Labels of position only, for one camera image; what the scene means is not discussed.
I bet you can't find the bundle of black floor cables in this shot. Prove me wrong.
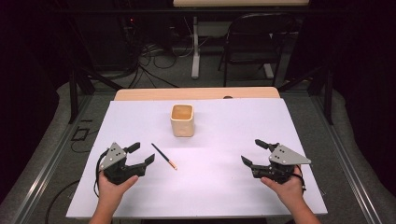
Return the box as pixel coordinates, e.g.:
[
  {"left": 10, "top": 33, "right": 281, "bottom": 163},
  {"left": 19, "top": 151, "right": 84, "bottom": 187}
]
[{"left": 125, "top": 40, "right": 194, "bottom": 90}]

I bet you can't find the beige square pen holder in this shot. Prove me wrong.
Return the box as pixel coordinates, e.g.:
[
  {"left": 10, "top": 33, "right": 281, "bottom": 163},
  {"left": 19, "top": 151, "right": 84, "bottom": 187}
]
[{"left": 169, "top": 103, "right": 195, "bottom": 138}]

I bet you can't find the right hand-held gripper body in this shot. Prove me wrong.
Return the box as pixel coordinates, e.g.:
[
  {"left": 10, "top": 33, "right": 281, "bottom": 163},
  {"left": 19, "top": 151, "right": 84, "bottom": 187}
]
[{"left": 250, "top": 143, "right": 312, "bottom": 185}]

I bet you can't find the white desk leg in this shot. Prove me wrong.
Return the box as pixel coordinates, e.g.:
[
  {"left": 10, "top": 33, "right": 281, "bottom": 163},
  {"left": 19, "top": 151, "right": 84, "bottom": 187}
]
[{"left": 191, "top": 16, "right": 201, "bottom": 80}]

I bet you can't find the aluminium floor rail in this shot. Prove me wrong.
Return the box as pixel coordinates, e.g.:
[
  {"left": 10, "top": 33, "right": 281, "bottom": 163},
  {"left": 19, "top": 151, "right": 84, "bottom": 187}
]
[
  {"left": 11, "top": 92, "right": 95, "bottom": 224},
  {"left": 310, "top": 92, "right": 385, "bottom": 224}
]

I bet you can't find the white desk foot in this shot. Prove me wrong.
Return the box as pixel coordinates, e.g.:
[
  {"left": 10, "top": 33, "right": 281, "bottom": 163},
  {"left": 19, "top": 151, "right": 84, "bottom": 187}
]
[{"left": 262, "top": 63, "right": 276, "bottom": 80}]

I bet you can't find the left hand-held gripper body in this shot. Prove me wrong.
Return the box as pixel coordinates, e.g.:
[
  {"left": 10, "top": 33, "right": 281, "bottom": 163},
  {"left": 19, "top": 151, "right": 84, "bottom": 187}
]
[{"left": 98, "top": 142, "right": 148, "bottom": 186}]

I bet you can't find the white board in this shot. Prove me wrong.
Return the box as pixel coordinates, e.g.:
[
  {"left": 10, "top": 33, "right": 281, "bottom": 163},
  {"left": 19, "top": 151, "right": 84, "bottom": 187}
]
[{"left": 65, "top": 98, "right": 329, "bottom": 219}]

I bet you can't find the black metal stand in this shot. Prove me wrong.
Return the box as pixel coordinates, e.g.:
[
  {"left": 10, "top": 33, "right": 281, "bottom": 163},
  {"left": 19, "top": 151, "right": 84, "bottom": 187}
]
[
  {"left": 67, "top": 65, "right": 124, "bottom": 125},
  {"left": 277, "top": 64, "right": 334, "bottom": 126}
]

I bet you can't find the person's right hand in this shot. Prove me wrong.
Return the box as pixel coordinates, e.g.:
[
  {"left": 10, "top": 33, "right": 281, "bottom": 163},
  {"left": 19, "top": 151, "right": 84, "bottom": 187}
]
[{"left": 261, "top": 173, "right": 305, "bottom": 208}]

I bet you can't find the black folding chair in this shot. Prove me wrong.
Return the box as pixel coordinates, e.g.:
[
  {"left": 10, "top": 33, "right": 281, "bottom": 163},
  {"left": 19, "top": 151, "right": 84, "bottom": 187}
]
[{"left": 217, "top": 12, "right": 297, "bottom": 88}]

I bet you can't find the light wooden desk top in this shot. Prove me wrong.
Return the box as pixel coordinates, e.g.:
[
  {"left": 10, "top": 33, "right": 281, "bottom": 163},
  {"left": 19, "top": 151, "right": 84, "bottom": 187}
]
[{"left": 172, "top": 0, "right": 311, "bottom": 8}]

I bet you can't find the person's left hand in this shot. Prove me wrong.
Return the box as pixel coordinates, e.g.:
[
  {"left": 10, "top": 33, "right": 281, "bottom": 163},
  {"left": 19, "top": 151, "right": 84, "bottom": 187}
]
[{"left": 97, "top": 169, "right": 140, "bottom": 205}]

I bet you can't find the wooden table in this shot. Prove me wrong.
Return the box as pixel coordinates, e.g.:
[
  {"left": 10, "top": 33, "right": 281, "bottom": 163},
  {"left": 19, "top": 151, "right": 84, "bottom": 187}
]
[{"left": 113, "top": 86, "right": 281, "bottom": 102}]

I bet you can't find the thin black floor cable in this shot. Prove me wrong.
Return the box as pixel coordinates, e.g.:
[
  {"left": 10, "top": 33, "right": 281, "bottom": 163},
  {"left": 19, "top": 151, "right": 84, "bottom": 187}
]
[{"left": 44, "top": 178, "right": 82, "bottom": 224}]

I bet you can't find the black pencil with orange end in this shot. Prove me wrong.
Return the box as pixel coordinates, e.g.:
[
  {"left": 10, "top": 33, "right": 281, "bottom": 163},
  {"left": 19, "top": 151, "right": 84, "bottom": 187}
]
[{"left": 150, "top": 142, "right": 178, "bottom": 171}]

